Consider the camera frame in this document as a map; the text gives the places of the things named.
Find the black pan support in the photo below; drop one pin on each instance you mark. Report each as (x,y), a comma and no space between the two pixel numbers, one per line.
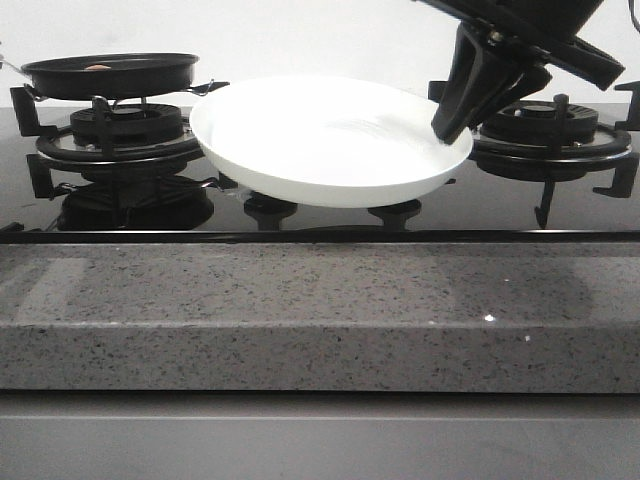
(624,168)
(114,186)

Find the right black pan support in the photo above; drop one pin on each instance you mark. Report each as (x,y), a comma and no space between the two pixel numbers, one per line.
(624,168)

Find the black glass cooktop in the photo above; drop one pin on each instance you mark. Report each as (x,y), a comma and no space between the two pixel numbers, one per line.
(474,206)

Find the white plate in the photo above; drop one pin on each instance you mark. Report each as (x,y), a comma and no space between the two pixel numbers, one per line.
(326,141)

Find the left black gas burner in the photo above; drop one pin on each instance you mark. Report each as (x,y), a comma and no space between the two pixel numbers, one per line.
(129,134)

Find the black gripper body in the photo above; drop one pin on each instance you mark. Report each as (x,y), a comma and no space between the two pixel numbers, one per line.
(549,27)

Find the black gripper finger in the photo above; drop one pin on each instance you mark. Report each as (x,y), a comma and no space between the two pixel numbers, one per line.
(505,95)
(473,50)

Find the left black pan support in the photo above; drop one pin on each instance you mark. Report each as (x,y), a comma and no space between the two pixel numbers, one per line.
(114,186)

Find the black gas burner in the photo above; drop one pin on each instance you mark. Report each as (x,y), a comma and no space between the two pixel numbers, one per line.
(129,134)
(539,132)

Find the black frying pan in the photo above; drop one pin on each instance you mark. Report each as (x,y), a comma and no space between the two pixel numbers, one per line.
(132,75)

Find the right black gas burner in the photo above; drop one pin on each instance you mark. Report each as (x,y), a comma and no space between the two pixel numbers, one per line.
(539,132)

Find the fried egg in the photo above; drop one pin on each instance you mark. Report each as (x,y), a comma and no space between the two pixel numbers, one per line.
(97,67)

